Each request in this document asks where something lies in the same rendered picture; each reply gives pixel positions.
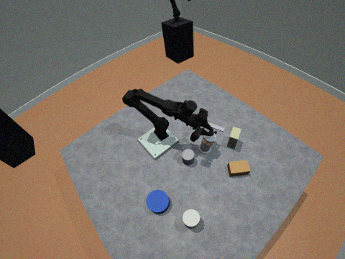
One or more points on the white cylinder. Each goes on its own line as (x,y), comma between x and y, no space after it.
(191,218)

